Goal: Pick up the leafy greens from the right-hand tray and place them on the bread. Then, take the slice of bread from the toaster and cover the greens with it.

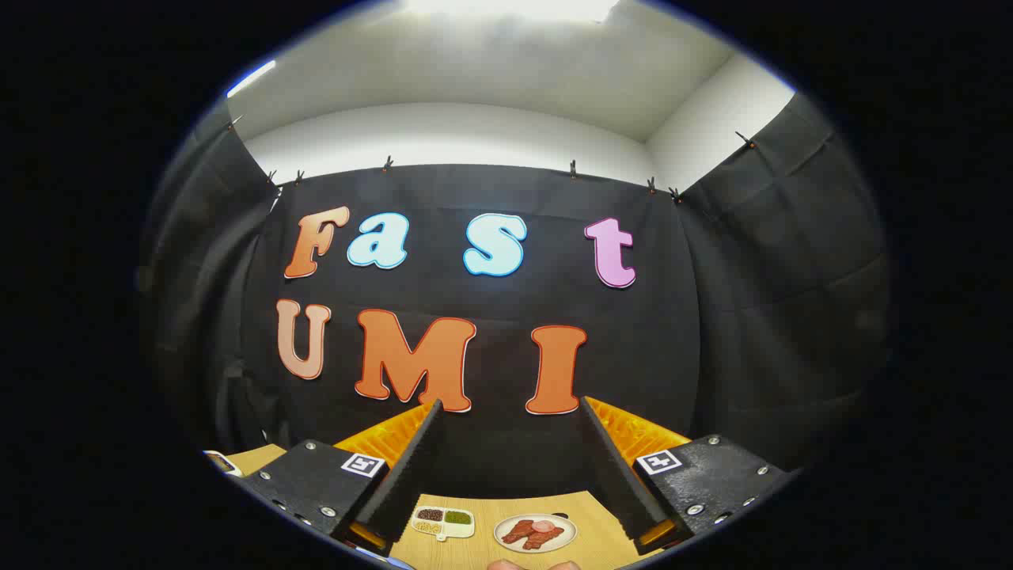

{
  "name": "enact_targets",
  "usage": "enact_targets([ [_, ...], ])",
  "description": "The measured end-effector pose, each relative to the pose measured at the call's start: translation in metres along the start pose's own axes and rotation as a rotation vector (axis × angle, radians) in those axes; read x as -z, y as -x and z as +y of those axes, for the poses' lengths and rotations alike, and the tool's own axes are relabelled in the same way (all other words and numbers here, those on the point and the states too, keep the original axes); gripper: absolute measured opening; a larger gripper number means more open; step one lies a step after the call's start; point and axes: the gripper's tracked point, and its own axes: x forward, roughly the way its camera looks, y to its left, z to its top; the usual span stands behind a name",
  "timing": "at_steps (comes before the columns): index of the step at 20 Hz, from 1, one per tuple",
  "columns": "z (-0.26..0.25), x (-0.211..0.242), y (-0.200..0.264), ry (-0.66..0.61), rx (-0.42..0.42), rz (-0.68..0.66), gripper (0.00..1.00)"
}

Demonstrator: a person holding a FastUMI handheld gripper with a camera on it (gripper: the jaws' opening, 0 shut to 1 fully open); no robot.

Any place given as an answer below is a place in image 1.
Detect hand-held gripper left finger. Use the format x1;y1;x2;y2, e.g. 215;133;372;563
237;400;444;557

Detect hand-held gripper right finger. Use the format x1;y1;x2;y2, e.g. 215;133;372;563
580;396;794;555

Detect white divided dish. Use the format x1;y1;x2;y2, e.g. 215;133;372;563
412;507;476;542

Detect red-brown meat slices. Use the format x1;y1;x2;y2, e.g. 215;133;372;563
502;519;564;550

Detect white oval plate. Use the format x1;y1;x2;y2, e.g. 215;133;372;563
494;514;578;553

